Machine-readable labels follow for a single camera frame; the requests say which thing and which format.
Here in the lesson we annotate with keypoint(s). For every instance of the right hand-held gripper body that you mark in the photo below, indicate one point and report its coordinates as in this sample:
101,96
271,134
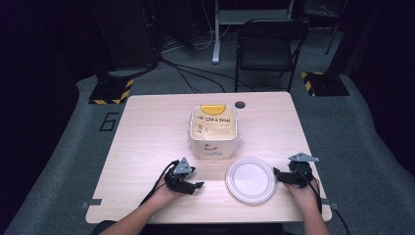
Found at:
299,171

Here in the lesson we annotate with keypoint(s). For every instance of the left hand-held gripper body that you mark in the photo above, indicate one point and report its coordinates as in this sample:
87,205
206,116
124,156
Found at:
178,176

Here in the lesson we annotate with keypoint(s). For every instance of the white round plate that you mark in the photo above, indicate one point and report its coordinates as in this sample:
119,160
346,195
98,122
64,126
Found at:
250,180

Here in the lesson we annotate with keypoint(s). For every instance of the person's left hand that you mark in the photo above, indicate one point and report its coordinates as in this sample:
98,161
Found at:
164,193

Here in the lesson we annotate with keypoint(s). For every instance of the person's right hand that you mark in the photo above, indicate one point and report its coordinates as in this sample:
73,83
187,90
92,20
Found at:
303,197

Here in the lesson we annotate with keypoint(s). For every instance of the white square paper bin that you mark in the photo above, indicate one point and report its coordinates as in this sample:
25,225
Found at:
213,130

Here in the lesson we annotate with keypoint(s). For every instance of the yellow-black striped stand base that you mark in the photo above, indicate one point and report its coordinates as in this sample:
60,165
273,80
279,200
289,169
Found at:
111,93
323,84

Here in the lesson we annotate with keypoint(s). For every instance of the black folding chair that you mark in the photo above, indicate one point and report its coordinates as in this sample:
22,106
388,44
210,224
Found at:
267,52

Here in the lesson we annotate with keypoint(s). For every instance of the grey table bracket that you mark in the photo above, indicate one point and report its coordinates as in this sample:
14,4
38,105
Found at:
90,203
333,207

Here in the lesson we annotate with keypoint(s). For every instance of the white desk frame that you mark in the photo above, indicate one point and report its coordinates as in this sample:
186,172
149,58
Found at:
228,16

